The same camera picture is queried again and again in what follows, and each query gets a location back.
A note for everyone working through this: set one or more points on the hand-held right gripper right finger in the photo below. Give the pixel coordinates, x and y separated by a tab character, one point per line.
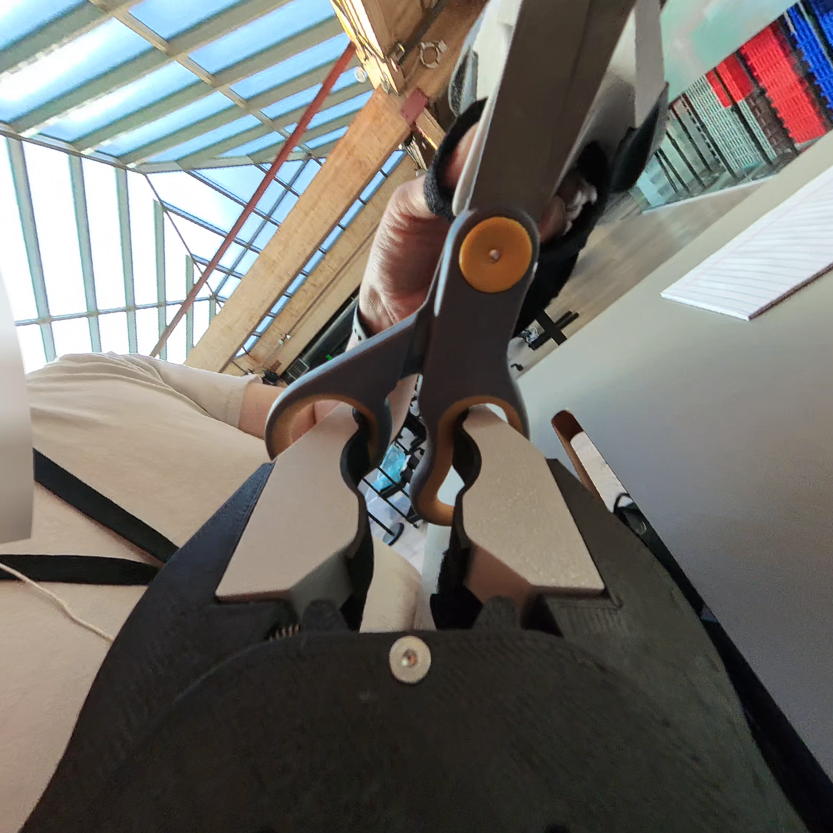
530	520

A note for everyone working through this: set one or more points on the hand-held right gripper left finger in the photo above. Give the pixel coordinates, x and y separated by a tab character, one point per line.
293	527

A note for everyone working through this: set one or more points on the person's left hand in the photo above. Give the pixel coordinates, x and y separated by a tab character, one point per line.
403	260

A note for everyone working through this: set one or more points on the stack of grey bins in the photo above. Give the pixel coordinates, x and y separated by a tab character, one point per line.
722	123

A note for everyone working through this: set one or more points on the stack of red bins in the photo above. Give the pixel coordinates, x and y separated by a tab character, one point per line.
774	84

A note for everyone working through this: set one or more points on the stack of blue bins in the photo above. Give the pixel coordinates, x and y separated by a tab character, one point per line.
813	45

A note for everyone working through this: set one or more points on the black smartwatch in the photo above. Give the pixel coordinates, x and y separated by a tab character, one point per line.
358	324

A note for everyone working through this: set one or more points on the lined writing pad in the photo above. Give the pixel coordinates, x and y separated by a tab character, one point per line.
755	260

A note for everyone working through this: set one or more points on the wooden roof beam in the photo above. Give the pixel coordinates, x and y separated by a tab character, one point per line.
312	228

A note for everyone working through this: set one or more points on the red pipe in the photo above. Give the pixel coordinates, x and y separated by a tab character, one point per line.
254	198

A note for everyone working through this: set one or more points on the glass skylight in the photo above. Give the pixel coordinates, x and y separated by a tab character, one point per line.
97	162

